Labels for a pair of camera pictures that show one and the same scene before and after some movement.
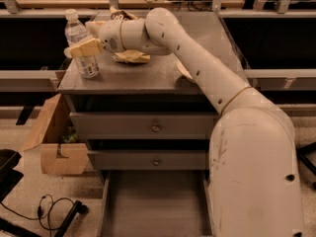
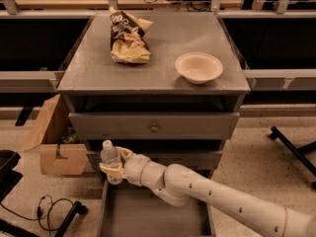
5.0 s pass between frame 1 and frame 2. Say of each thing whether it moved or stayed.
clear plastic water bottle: moved
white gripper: moved
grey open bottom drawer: stayed
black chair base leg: stayed
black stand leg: stayed
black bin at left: stayed
